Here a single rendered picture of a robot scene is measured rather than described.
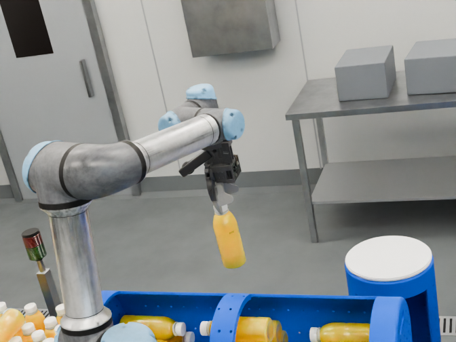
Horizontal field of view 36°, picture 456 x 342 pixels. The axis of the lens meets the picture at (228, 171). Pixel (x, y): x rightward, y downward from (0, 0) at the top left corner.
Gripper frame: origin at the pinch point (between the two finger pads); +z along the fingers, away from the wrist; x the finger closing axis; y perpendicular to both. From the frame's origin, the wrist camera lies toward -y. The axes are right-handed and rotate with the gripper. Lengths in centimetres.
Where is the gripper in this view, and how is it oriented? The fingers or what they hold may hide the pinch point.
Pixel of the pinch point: (220, 206)
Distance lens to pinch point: 199.7
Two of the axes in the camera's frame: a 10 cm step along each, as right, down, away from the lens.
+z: 2.1, 9.0, 3.9
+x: 2.6, -4.4, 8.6
